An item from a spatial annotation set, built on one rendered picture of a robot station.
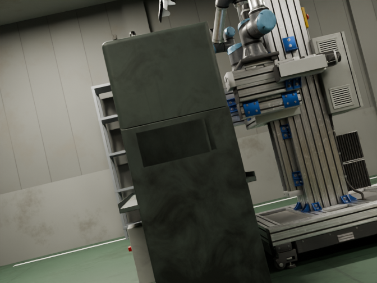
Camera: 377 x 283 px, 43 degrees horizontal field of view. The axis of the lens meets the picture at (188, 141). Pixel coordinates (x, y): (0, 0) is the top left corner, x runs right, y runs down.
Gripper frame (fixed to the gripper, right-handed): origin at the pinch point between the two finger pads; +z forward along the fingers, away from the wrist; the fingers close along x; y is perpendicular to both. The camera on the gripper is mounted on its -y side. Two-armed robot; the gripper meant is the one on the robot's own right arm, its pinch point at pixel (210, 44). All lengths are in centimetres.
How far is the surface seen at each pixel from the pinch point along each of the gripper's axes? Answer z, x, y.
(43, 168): 319, -111, 33
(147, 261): -122, -143, 112
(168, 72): -145, -112, 37
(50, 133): 312, -89, -7
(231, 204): -149, -108, 100
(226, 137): -151, -100, 73
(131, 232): -121, -145, 98
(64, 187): 310, -96, 65
